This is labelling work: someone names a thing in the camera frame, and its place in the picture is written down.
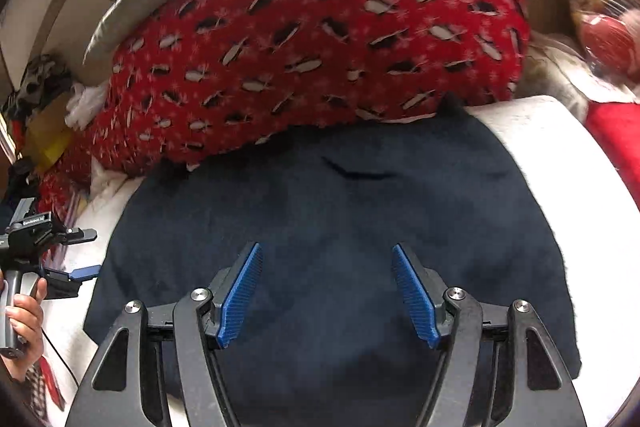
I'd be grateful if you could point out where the pink plush toy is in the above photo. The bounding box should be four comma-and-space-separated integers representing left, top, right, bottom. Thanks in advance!
581, 13, 640, 78

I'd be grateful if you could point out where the navy pinstriped zip jacket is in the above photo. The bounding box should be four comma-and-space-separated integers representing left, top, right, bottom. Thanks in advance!
82, 92, 584, 427

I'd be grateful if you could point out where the yellow box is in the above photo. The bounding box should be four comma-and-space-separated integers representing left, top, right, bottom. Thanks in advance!
24, 106, 75, 170

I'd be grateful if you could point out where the black and white patterned cloth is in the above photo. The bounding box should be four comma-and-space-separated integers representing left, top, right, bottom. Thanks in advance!
14, 53, 75, 108

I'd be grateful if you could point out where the white plastic bag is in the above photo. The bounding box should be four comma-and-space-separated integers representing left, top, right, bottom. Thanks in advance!
64, 82, 110, 128

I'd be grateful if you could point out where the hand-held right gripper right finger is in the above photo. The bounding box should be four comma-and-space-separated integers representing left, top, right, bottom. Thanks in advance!
391, 242, 588, 427

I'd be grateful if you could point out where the thin black cable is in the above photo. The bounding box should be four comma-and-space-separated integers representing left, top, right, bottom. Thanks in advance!
39, 329, 82, 385

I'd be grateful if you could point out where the red printed fleece blanket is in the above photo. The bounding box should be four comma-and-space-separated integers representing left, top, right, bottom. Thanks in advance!
37, 0, 532, 208

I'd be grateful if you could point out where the red plaid cloth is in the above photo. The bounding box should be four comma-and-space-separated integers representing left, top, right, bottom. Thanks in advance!
24, 356, 67, 414

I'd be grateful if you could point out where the beige furry cloth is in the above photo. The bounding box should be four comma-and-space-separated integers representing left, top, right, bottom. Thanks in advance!
520, 34, 592, 120

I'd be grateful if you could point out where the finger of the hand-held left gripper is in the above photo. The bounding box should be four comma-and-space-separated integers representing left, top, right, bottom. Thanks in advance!
60, 227, 99, 244
42, 264, 101, 299

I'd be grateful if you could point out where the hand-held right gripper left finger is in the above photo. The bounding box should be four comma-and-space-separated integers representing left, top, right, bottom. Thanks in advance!
65, 241, 265, 427

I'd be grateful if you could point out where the red pillow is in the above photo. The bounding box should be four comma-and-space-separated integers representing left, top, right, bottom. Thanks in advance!
584, 99, 640, 219

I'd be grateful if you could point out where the person's left hand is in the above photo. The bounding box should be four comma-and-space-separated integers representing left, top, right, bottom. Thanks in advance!
0, 279, 49, 382

